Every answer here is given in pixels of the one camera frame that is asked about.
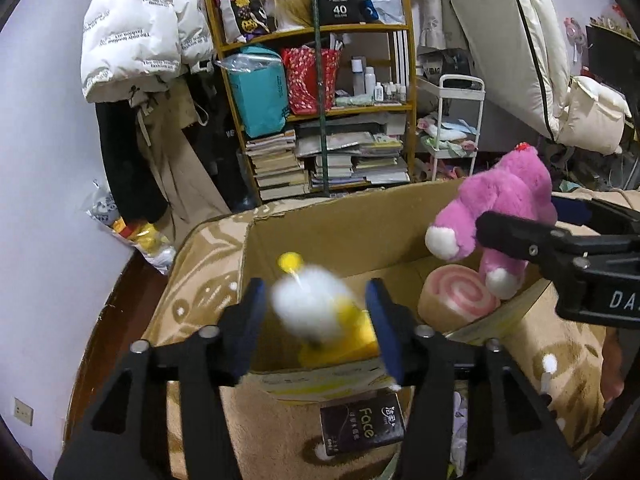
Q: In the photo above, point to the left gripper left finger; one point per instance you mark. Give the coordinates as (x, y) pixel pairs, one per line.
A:
(239, 328)

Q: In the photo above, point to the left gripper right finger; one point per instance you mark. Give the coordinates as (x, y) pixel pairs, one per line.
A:
(394, 329)

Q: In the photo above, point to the pink swirl roll plush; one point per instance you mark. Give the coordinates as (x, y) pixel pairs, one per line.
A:
(454, 296)

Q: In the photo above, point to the white fluffy pompom keychain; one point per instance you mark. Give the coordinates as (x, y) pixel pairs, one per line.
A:
(311, 302)

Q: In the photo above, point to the pink plush bear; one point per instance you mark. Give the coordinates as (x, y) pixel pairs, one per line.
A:
(519, 185)

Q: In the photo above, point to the white-haired anime plush doll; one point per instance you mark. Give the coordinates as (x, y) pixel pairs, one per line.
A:
(459, 438)

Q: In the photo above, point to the person's hand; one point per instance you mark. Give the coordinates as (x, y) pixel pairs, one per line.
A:
(612, 381)

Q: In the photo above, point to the black Face tissue pack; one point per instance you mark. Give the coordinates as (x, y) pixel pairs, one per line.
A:
(360, 425)

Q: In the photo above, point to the open cardboard box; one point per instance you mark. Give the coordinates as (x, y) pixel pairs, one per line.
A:
(365, 235)

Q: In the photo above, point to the plastic bag of snacks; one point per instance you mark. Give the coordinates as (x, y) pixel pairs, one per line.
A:
(154, 246)

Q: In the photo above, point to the stack of books left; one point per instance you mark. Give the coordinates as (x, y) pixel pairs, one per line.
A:
(278, 172)

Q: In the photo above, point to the white utility cart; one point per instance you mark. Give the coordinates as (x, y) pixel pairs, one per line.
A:
(447, 138)

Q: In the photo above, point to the pile of magazines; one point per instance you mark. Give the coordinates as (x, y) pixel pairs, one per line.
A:
(358, 150)

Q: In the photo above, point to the black hanging garment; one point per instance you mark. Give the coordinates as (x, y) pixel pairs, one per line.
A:
(128, 173)

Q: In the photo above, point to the beige hanging coat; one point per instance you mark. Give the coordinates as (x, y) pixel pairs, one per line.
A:
(189, 193)

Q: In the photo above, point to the teal gift bag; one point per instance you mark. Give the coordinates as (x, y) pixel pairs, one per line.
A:
(258, 84)

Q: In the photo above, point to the cream folded mattress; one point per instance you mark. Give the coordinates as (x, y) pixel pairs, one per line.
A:
(519, 50)

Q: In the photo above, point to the red patterned gift bag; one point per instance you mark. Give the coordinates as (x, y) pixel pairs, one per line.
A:
(300, 65)

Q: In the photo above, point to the white puffer jacket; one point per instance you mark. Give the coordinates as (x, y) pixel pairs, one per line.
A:
(132, 48)

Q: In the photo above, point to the black box marked 40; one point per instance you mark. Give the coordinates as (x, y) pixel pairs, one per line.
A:
(338, 12)

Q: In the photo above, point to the green pole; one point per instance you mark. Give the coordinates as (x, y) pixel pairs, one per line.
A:
(321, 98)

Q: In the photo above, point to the white wall socket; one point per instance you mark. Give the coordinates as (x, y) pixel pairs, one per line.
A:
(23, 412)

